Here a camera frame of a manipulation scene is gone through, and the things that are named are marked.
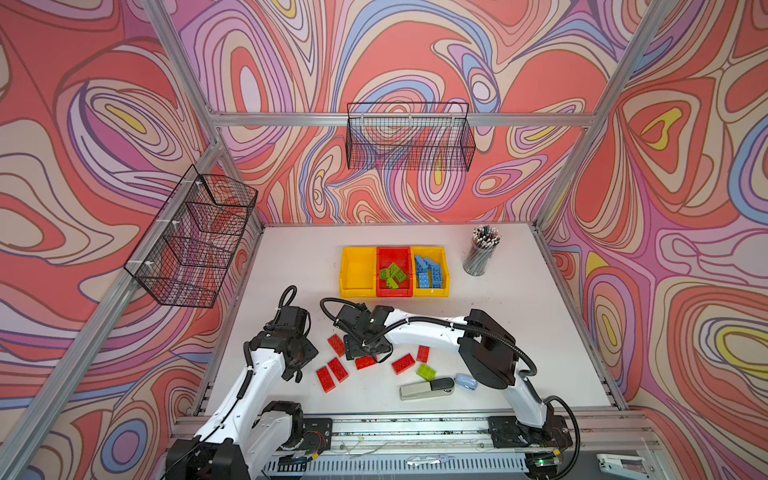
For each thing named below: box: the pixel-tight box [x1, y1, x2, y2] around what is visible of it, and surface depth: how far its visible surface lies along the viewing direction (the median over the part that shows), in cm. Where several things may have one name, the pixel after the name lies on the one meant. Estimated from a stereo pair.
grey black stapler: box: [399, 377, 455, 401], surface depth 81 cm
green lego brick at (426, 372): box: [416, 363, 437, 382], surface depth 84 cm
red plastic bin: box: [376, 246, 413, 298], surface depth 100 cm
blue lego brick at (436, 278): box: [431, 268, 443, 289], surface depth 101 cm
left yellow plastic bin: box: [340, 247, 377, 298], surface depth 104 cm
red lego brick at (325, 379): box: [316, 366, 336, 393], surface depth 83 cm
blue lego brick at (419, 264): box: [414, 255, 428, 274], surface depth 103 cm
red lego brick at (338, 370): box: [328, 357, 349, 383], surface depth 84 cm
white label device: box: [596, 453, 650, 480], surface depth 69 cm
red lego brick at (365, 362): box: [355, 356, 377, 371], surface depth 85 cm
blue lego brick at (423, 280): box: [417, 272, 429, 289], surface depth 101 cm
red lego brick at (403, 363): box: [392, 353, 416, 376], surface depth 86 cm
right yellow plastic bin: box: [410, 247, 450, 298], surface depth 100 cm
